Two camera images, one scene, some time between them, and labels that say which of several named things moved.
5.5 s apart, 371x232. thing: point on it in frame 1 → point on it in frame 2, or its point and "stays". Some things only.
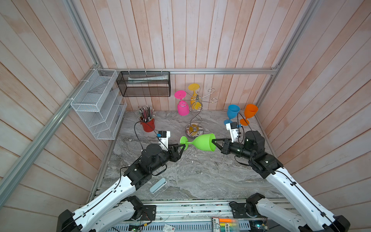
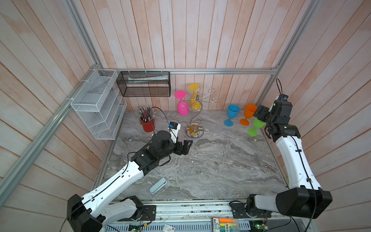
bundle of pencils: (146, 113) stays
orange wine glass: (250, 110) stays
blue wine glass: (232, 111) stays
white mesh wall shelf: (100, 105) stays
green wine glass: (203, 142) → (257, 124)
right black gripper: (226, 144) → (263, 111)
